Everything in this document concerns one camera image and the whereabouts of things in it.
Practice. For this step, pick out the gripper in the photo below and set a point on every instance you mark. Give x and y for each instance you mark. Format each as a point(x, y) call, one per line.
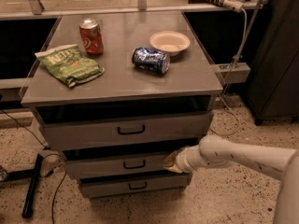
point(181, 160)

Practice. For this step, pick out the grey drawer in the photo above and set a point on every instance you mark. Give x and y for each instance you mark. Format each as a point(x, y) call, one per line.
point(133, 183)
point(126, 131)
point(121, 160)

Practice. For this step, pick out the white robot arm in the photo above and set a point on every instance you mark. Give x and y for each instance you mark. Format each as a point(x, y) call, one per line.
point(280, 163)

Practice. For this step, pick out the grey drawer cabinet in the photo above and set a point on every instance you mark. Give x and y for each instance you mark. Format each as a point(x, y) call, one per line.
point(123, 91)

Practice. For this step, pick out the blue soda can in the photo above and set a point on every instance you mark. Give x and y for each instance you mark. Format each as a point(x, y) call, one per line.
point(152, 60)

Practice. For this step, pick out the white paper bowl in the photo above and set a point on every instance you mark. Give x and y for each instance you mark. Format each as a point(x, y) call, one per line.
point(170, 41)

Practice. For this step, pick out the dark cabinet at right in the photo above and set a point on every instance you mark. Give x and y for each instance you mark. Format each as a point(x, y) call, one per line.
point(272, 90)

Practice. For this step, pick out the green chip bag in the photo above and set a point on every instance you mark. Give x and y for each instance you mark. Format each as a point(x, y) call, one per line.
point(67, 64)

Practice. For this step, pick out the red soda can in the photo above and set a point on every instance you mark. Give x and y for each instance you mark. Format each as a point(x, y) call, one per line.
point(91, 36)

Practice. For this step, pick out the grey side bracket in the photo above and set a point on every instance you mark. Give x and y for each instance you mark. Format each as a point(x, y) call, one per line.
point(228, 75)

